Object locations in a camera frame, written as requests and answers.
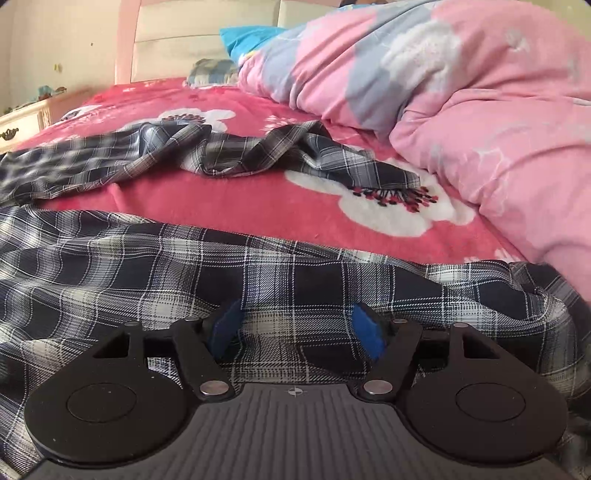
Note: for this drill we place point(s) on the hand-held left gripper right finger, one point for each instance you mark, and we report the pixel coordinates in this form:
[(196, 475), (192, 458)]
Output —
[(369, 332)]

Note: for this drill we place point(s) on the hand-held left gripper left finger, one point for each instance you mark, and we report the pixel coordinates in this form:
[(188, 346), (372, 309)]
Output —
[(224, 330)]

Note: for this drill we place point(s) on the black white plaid pants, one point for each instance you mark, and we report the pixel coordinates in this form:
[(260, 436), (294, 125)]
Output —
[(277, 277)]

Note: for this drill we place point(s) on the red floral blanket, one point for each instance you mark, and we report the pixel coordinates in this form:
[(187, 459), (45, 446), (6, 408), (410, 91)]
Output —
[(231, 217)]

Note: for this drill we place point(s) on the pink grey floral quilt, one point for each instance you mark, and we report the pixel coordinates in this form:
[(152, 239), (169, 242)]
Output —
[(461, 115)]

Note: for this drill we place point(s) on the plaid pillow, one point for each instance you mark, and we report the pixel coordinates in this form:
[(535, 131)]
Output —
[(212, 74)]

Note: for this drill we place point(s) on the cream nightstand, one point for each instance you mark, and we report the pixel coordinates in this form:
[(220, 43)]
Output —
[(23, 124)]

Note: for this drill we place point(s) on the blue cartoon print blanket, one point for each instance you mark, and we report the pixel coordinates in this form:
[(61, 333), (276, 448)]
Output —
[(244, 41)]

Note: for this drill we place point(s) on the blue cloth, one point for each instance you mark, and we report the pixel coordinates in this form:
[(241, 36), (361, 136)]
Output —
[(46, 90)]

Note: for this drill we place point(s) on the pink white headboard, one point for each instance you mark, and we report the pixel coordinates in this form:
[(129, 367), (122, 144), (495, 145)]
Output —
[(184, 27)]

